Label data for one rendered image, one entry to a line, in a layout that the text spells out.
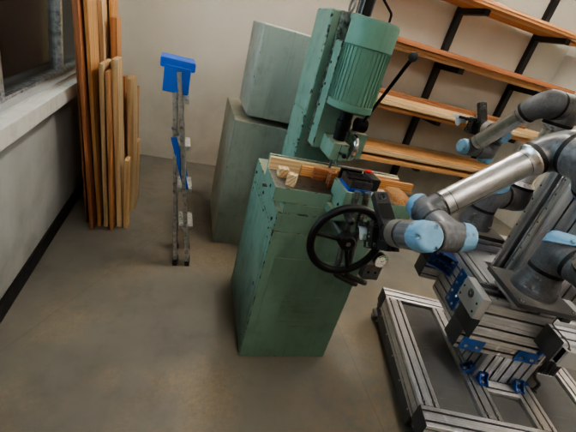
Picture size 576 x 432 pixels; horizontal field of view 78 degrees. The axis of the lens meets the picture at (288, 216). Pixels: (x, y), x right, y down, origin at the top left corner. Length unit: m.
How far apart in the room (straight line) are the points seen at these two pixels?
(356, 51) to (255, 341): 1.30
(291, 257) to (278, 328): 0.41
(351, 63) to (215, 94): 2.41
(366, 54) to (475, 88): 3.37
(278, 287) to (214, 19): 2.60
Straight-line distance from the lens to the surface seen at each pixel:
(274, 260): 1.47
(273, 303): 1.63
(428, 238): 0.87
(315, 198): 1.36
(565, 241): 1.44
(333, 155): 1.44
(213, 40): 3.58
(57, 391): 1.75
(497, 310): 1.47
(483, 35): 4.57
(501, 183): 1.11
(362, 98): 1.38
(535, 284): 1.50
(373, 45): 1.36
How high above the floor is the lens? 1.40
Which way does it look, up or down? 26 degrees down
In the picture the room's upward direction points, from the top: 16 degrees clockwise
